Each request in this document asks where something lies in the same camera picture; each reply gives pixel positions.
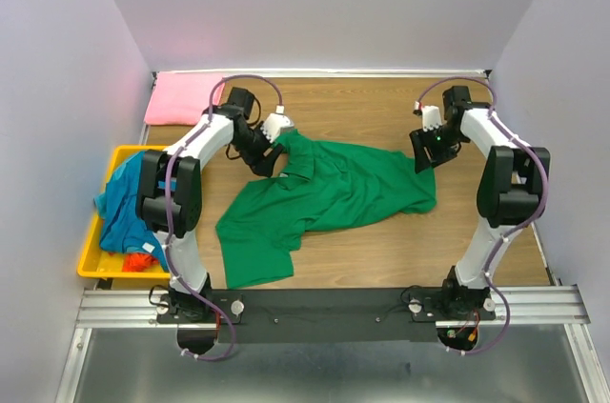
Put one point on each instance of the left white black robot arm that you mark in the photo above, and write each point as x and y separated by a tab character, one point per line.
169	197

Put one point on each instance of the yellow plastic bin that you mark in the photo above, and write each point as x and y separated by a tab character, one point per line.
96	263

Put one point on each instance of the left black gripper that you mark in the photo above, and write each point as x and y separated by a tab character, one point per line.
264	167

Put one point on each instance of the crumpled blue t-shirt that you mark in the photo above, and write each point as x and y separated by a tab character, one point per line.
122	230

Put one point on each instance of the folded pink t-shirt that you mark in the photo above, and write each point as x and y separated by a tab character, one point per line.
180	98

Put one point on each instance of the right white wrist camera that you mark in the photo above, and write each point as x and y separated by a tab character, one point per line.
430	117

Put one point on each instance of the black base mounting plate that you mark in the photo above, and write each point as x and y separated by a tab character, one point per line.
417	314

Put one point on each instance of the aluminium frame rail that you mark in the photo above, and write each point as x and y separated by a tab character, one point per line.
537	349

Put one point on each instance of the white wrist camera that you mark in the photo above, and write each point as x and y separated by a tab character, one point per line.
275	125
430	117

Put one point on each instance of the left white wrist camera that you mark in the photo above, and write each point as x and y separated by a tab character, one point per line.
275	125

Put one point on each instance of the green polo t-shirt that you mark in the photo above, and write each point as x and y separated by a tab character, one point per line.
325	186

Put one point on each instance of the orange red t-shirt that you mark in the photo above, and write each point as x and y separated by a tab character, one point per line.
139	262

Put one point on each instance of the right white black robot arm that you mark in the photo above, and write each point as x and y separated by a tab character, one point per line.
512	191

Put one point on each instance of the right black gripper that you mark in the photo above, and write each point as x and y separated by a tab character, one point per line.
419	139

